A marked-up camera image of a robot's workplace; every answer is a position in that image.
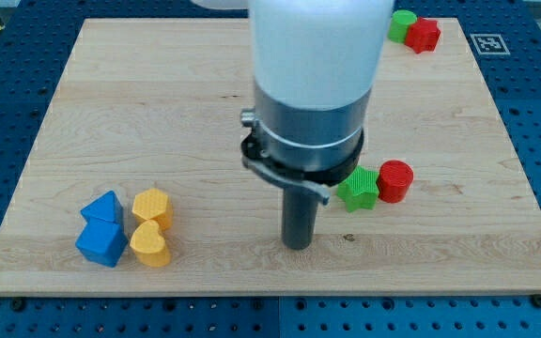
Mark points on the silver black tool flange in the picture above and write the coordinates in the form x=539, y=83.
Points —
x=303, y=150

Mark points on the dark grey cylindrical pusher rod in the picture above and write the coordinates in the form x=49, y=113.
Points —
x=299, y=215

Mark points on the green star block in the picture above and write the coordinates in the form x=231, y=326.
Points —
x=359, y=190

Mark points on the red cylinder block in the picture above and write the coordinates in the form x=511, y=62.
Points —
x=395, y=178

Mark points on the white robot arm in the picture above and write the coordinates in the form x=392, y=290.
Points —
x=315, y=62

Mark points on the wooden board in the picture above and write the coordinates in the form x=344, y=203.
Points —
x=155, y=103

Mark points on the red star block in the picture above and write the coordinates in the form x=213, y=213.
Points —
x=423, y=35

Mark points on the yellow hexagon block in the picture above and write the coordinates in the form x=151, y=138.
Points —
x=153, y=205

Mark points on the green cylinder block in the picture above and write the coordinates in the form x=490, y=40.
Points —
x=401, y=21

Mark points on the yellow heart block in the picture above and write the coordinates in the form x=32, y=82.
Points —
x=149, y=245

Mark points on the blue triangle block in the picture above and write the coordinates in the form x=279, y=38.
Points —
x=106, y=208

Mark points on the blue cube block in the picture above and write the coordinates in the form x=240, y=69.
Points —
x=102, y=242

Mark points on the fiducial marker tag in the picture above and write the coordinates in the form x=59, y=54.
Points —
x=489, y=44

